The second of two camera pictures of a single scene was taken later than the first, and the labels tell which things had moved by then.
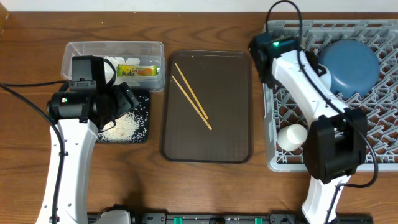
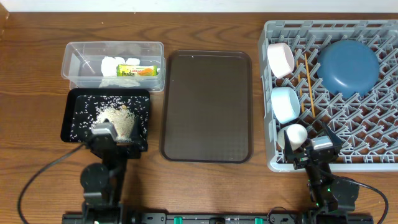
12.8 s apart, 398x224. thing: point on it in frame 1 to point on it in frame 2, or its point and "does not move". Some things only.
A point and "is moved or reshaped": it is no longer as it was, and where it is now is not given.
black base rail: x=225 y=218 does not move
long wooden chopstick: x=209 y=126 is moved or reshaped
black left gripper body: x=119 y=102 to x=125 y=155
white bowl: x=326 y=78 is moved or reshaped
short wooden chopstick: x=191 y=91 is moved or reshaped
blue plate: x=353 y=66 does not move
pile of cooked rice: x=124 y=129 does not move
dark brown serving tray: x=207 y=107 does not move
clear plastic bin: x=140 y=64 does not move
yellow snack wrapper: x=130 y=70 does not move
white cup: x=291 y=137 does not move
